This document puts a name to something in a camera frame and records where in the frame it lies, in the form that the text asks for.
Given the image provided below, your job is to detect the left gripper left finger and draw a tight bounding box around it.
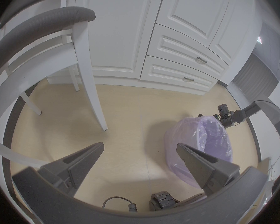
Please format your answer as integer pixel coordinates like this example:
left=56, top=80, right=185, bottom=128
left=38, top=142, right=105, bottom=197

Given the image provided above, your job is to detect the purple plastic bag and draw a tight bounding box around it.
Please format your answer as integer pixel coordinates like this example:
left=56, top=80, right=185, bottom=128
left=163, top=115, right=234, bottom=189

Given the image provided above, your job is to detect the white chair with grey seat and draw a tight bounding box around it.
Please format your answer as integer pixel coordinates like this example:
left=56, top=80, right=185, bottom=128
left=0, top=0, right=109, bottom=168

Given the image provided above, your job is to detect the grey curtain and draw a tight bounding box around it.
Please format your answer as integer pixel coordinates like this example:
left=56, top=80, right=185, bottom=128
left=233, top=57, right=278, bottom=98

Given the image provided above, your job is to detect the white trash bin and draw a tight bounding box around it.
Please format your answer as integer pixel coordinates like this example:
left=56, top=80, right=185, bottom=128
left=164, top=117, right=233, bottom=187

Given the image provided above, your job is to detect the black cable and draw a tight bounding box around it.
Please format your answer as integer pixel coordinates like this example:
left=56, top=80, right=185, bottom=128
left=102, top=196, right=138, bottom=213

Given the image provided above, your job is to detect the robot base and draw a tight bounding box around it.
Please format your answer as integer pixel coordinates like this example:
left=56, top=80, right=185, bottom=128
left=149, top=190, right=208, bottom=213

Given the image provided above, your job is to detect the white wardrobe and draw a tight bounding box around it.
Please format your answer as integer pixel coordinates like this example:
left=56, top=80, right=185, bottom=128
left=68, top=0, right=257, bottom=96

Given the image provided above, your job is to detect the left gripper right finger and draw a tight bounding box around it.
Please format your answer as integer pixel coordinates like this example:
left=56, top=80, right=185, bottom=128
left=177, top=143, right=241, bottom=196

